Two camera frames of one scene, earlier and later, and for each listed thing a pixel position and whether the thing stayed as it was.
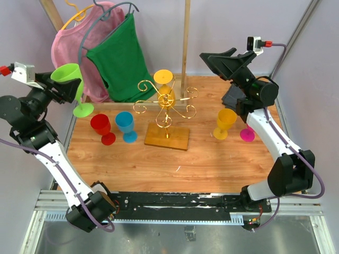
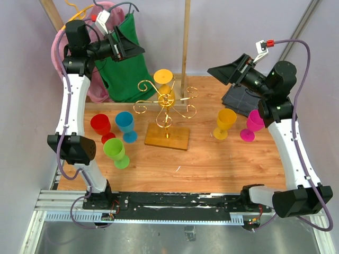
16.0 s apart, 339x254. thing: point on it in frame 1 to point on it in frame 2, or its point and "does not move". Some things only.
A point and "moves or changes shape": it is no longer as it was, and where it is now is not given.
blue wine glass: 124,120 does not move
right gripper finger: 205,55 to 224,75
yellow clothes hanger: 79,16 does not move
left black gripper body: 55,95 to 116,50
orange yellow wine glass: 166,96 does not move
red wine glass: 100,123 does not move
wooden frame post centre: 185,53 does not move
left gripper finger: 45,78 to 128,47
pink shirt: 70,46 does not move
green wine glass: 70,71 moves or changes shape
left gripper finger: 68,88 to 130,48
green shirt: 121,59 does not move
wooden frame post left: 50,10 does not move
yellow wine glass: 226,118 does not move
